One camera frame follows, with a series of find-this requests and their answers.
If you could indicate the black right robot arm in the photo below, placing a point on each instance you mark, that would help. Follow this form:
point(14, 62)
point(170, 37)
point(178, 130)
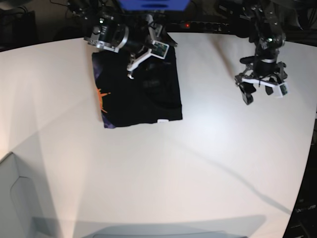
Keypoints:
point(90, 10)

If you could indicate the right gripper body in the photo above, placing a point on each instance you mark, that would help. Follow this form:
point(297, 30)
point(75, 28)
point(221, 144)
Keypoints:
point(132, 33)

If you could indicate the blue plastic crate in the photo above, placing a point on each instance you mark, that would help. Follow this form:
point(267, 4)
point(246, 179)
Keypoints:
point(150, 5)

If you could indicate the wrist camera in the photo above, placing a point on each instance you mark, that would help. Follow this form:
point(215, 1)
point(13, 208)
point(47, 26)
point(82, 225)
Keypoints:
point(159, 50)
point(281, 90)

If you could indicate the black power strip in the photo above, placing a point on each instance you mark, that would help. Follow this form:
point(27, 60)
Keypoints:
point(199, 27)

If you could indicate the black T-shirt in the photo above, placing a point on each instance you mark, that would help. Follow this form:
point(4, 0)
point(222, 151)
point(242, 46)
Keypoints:
point(152, 94)

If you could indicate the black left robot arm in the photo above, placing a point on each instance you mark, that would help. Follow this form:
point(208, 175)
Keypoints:
point(265, 23)

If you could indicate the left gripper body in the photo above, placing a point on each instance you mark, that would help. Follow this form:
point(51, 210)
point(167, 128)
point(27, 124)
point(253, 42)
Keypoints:
point(263, 68)

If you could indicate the white garment label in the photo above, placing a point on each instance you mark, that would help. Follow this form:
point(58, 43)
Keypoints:
point(162, 120)

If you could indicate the black box left background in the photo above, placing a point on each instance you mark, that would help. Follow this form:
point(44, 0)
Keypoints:
point(18, 29)

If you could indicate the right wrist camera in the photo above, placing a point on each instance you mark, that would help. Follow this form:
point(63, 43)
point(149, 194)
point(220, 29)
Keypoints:
point(159, 50)

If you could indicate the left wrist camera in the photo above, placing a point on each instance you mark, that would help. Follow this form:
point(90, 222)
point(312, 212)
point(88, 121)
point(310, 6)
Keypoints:
point(281, 90)

